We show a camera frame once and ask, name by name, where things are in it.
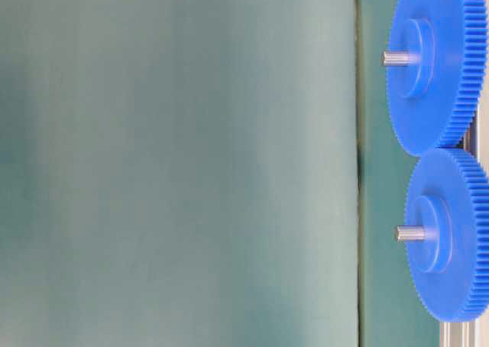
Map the upper steel shaft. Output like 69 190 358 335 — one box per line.
381 50 419 67

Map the aluminium extrusion rail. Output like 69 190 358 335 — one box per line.
439 127 481 347

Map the lower steel shaft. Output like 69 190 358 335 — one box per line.
394 225 426 242

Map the large blue gear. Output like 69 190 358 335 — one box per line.
386 0 487 156

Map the steel shaft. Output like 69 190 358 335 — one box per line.
381 50 419 67
394 225 426 242

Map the small blue gear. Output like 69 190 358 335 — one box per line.
404 148 488 323

